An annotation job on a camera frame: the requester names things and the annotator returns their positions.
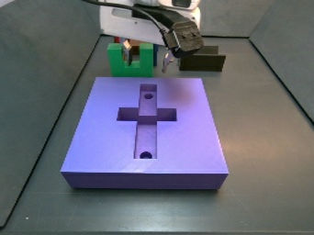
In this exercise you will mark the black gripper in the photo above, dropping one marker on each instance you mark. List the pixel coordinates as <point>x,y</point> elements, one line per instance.
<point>182,40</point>

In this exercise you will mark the green U-shaped block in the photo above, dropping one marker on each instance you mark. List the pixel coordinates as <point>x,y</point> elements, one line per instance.
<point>139,68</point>

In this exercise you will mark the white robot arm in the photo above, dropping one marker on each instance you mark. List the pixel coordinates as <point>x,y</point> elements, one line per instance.
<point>164,22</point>

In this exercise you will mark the purple board with cross slot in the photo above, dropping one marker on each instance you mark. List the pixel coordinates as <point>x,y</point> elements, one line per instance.
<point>146,137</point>

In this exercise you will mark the red hexagonal peg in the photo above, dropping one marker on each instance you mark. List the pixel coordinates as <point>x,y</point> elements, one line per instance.
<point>116,40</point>

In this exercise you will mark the black angle bracket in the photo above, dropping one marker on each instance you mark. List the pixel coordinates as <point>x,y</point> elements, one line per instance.
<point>205,60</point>

